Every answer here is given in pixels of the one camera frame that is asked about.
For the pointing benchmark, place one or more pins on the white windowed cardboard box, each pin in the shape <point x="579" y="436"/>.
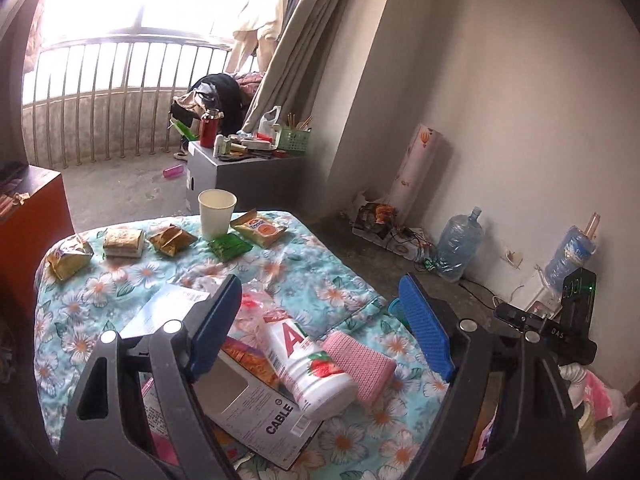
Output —
<point x="260" y="410"/>

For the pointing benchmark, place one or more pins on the green snack packet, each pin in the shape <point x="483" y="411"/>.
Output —
<point x="229" y="247"/>

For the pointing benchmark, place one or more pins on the white paper cup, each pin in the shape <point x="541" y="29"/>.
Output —
<point x="216" y="212"/>

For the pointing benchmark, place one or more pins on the metal balcony railing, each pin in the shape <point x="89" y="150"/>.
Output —
<point x="115" y="95"/>

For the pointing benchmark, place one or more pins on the black bag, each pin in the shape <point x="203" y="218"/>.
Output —
<point x="222" y="100"/>

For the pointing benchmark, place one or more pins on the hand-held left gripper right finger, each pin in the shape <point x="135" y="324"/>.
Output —
<point x="425" y="330"/>

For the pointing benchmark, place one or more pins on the small white bottle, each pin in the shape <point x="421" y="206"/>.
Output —
<point x="220" y="146"/>

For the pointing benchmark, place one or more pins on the blue water dispenser bottle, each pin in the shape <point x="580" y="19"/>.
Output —
<point x="570" y="252"/>

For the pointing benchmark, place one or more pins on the cream round container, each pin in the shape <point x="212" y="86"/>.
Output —
<point x="597" y="416"/>

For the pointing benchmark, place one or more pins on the white strawberry milk bottle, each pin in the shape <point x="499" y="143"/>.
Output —
<point x="310" y="375"/>

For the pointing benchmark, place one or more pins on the floral quilted blanket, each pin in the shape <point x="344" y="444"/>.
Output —
<point x="325" y="280"/>

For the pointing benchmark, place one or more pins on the white plastic bag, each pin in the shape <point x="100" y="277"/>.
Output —
<point x="270" y="121"/>

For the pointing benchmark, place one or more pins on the grey cabinet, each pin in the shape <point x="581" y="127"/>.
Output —
<point x="245" y="182"/>

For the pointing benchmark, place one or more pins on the red thermos bottle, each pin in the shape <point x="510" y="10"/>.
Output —
<point x="210" y="127"/>

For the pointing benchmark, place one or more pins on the white dispenser base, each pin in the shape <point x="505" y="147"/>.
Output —
<point x="537" y="295"/>

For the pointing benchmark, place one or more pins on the large clear water jug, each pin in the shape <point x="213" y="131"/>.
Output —
<point x="459" y="247"/>

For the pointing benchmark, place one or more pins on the orange cardboard box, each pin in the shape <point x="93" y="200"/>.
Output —
<point x="35" y="240"/>

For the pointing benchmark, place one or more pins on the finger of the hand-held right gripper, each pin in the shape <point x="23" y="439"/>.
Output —
<point x="515" y="317"/>

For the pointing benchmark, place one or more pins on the small gold wrapper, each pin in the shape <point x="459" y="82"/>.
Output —
<point x="21" y="198"/>

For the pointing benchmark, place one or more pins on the person's right hand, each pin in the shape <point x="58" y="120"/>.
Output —
<point x="575" y="374"/>

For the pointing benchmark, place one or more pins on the hanging beige clothes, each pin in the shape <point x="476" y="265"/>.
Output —
<point x="260" y="15"/>

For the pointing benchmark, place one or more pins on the yellow snack packet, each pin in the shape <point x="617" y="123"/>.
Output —
<point x="67" y="259"/>

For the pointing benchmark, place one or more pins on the white paper sheet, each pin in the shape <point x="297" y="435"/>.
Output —
<point x="160" y="310"/>

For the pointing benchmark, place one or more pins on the brown gold snack packet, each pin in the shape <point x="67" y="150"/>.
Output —
<point x="172" y="241"/>

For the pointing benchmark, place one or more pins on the beige curtain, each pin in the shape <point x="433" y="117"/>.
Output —
<point x="320" y="35"/>

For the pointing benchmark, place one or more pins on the beige sandwich cracker packet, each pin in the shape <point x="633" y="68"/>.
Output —
<point x="123" y="242"/>

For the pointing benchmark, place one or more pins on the green plastic basket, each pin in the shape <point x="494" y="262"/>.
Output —
<point x="294" y="141"/>

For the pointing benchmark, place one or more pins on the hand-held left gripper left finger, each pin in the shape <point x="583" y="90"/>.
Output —
<point x="215" y="325"/>

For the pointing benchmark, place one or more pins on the orange print snack packet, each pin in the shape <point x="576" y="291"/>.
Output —
<point x="260" y="230"/>

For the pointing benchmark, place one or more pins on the pink knitted cloth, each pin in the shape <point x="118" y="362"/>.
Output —
<point x="360" y="365"/>

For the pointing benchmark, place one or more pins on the white balloon print roll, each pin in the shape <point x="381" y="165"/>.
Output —
<point x="415" y="170"/>

